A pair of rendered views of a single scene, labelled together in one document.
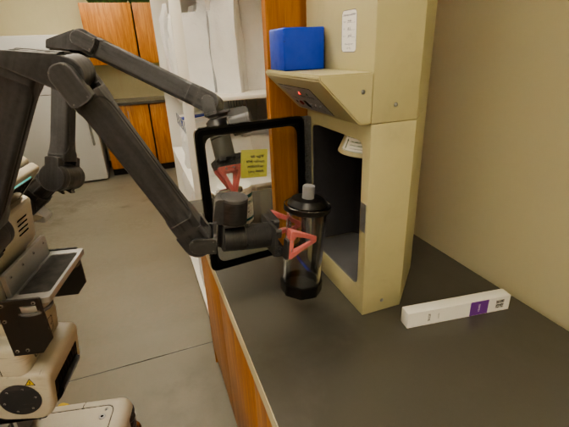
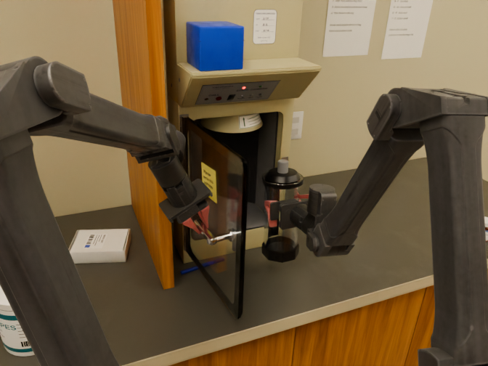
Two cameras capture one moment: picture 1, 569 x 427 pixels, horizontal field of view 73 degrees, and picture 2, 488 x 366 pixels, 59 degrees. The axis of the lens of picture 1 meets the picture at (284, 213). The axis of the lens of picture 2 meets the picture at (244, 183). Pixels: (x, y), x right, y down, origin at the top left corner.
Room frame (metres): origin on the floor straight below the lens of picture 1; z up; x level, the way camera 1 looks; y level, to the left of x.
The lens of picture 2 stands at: (0.99, 0.94, 1.70)
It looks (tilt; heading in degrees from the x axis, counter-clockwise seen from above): 26 degrees down; 266
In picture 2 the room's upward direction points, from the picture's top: 2 degrees clockwise
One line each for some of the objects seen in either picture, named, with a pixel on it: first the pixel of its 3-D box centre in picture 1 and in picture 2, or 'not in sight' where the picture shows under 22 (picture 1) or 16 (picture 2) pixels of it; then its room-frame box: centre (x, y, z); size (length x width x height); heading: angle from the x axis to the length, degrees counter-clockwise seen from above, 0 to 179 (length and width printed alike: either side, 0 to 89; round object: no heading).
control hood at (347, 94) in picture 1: (312, 94); (249, 86); (0.91, -0.07, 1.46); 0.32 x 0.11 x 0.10; 20
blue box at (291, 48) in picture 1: (295, 48); (214, 45); (1.00, -0.04, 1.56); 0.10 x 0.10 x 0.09; 20
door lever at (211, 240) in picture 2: not in sight; (212, 230); (1.00, 0.15, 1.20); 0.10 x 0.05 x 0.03; 116
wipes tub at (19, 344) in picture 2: not in sight; (29, 309); (1.40, 0.19, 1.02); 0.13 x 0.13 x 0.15
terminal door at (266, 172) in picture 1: (256, 194); (210, 216); (1.00, 0.07, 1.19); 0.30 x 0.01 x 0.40; 116
